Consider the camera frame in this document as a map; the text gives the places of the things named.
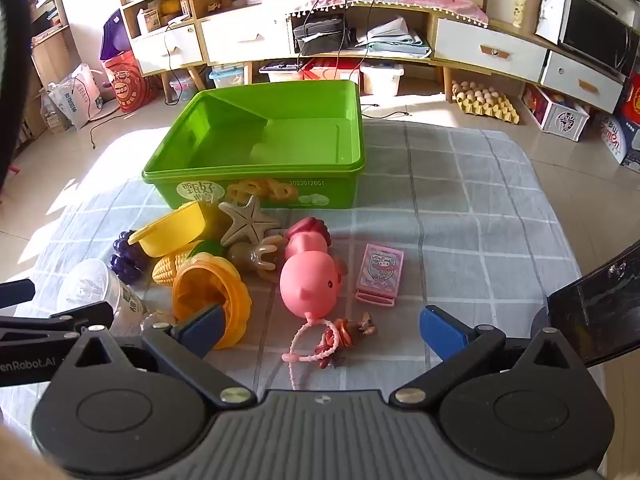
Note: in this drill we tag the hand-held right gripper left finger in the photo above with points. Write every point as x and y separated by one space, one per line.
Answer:
202 325

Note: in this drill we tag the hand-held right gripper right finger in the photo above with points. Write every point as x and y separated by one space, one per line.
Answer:
442 332

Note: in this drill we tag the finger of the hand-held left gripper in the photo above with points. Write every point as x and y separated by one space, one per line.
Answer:
50 320
15 292

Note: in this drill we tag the orange ribbed toy cup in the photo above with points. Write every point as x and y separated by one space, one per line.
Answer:
235 300

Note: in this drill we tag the clear cotton swab jar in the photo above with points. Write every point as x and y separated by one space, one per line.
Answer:
95 285

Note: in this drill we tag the yellow toy corn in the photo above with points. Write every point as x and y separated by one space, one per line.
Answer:
167 267

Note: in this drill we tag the pink card box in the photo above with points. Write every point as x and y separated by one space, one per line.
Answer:
380 272

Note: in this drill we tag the purple toy grapes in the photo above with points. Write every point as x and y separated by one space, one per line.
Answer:
125 265

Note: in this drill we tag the green plastic storage box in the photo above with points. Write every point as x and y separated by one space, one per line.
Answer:
350 180

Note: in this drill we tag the brown rubber hand toy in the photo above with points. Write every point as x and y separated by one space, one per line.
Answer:
250 257

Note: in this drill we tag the yellow toy pot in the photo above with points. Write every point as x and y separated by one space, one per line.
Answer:
170 230

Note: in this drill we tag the beige toy starfish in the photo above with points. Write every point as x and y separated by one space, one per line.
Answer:
250 222

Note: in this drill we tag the grey checkered blanket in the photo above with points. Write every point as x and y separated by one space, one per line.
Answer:
450 210

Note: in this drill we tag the black glossy screen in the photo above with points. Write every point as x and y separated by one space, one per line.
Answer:
595 305

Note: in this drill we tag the white plastic bag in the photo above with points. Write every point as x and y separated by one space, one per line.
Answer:
75 95

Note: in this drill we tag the egg tray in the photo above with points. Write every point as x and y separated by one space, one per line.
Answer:
485 102

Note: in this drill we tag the red printed bag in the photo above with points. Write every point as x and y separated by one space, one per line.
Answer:
127 82

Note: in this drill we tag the white printed crate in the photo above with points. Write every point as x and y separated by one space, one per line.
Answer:
555 112

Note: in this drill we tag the clear storage box blue lid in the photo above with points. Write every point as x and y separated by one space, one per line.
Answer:
227 77

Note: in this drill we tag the blue and white carton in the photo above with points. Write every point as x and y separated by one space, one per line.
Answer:
620 142

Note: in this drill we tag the clear storage box white lid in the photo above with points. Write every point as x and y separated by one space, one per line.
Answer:
382 77
280 72

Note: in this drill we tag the purple bag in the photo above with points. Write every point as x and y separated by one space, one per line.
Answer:
112 35

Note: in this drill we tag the white cabinet drawer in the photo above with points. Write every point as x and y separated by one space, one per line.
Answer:
165 50
245 37
490 50
580 82

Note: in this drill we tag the folded light cloth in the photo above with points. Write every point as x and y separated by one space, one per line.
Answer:
395 40

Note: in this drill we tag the red gift box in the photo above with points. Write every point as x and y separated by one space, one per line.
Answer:
631 97

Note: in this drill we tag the black electronic device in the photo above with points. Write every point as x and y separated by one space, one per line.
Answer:
320 35

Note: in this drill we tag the black microwave oven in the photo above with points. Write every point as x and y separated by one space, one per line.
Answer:
595 35

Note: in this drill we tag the wooden cabinet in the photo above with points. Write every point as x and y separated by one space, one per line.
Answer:
320 10

